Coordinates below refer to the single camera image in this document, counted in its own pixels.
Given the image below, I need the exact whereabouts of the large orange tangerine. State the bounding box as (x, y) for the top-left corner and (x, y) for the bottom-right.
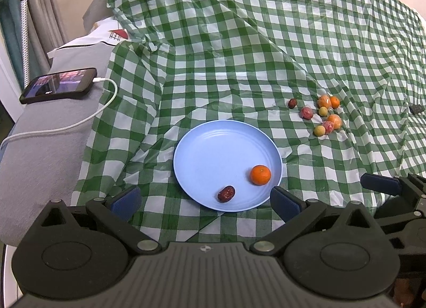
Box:
(249, 164), (272, 186)

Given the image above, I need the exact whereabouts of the light blue plate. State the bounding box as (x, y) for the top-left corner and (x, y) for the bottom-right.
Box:
(173, 120), (283, 212)

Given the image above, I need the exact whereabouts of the grey cushion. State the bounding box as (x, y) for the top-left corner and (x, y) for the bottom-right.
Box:
(0, 40), (118, 248)

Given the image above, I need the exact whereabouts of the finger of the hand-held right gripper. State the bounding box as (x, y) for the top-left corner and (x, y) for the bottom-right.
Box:
(361, 172), (426, 211)

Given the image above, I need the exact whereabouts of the grey pillow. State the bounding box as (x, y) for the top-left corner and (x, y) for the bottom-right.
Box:
(83, 0), (114, 33)

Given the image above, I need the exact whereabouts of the grey curtain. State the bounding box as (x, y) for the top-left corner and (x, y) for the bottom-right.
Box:
(30, 0), (68, 57)

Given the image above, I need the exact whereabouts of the white paper sheet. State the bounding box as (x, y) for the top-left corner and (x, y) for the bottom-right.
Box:
(48, 17), (129, 59)

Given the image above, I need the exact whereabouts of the green white checked tablecloth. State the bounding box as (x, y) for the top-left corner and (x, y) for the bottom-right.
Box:
(71, 0), (426, 253)

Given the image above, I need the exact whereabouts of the black smartphone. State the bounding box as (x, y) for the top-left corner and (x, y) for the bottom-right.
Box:
(19, 67), (98, 105)

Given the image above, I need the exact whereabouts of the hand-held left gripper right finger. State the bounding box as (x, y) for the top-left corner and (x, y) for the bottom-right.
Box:
(249, 186), (377, 256)

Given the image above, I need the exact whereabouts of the white charging cable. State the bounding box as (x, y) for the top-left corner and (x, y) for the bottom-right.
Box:
(0, 76), (118, 153)

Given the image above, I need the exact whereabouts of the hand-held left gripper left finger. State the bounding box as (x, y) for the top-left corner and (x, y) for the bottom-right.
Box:
(39, 186), (161, 256)

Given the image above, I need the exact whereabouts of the teal hanging cloth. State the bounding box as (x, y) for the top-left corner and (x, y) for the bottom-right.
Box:
(0, 0), (31, 86)

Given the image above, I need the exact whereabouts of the wrinkled red date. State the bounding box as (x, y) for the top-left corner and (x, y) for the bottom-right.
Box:
(218, 186), (236, 202)

